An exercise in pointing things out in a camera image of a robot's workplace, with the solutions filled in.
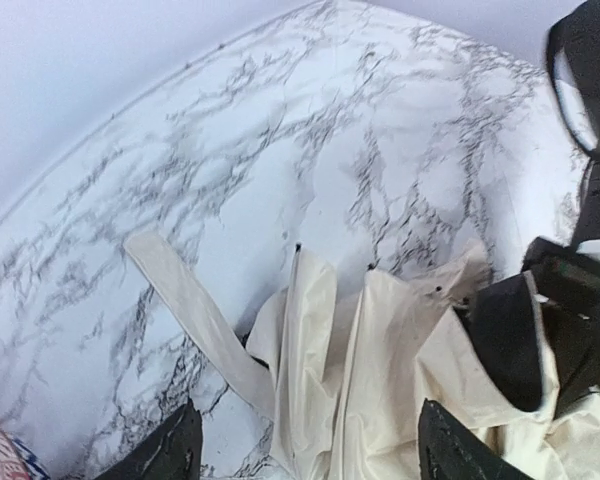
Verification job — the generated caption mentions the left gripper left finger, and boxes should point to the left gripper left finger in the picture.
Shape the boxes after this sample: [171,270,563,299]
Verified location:
[96,399,203,480]

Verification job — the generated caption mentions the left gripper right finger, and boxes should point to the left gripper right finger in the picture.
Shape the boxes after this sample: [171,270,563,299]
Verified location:
[417,399,531,480]

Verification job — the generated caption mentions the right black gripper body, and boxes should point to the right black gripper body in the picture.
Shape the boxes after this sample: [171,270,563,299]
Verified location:
[467,237,600,416]

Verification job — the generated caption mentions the cream and black umbrella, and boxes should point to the cream and black umbrella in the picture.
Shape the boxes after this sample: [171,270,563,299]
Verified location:
[125,233,600,479]

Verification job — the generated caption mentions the red patterned bowl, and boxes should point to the red patterned bowl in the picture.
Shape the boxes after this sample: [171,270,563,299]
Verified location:
[0,429,51,480]

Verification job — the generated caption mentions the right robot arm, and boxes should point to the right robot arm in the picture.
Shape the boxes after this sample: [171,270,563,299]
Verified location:
[461,1,600,417]

